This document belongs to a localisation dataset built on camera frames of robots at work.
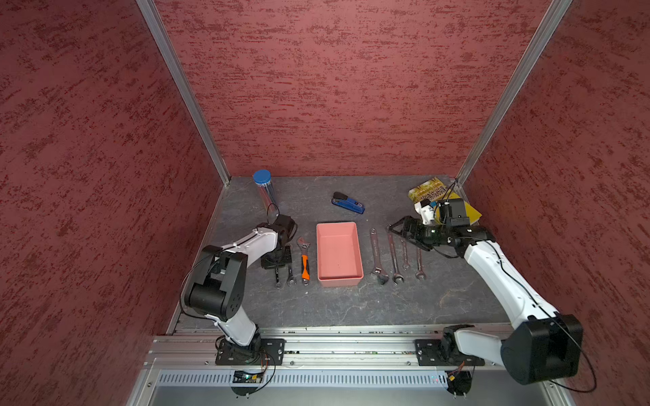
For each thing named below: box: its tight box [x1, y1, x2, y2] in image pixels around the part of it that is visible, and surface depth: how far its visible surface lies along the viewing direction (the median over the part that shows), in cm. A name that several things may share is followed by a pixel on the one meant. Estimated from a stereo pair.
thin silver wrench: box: [387, 233, 405, 285], surface depth 94 cm
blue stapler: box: [331, 191, 366, 215], surface depth 111 cm
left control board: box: [230, 370, 264, 396], surface depth 72 cm
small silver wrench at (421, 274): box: [415, 247, 427, 281], surface depth 94 cm
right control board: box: [445, 370, 473, 396], surface depth 72 cm
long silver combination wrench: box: [369, 227, 390, 286], surface depth 94 cm
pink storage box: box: [316, 221, 364, 288], surface depth 97 cm
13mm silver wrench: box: [286, 266, 298, 288], surface depth 90 cm
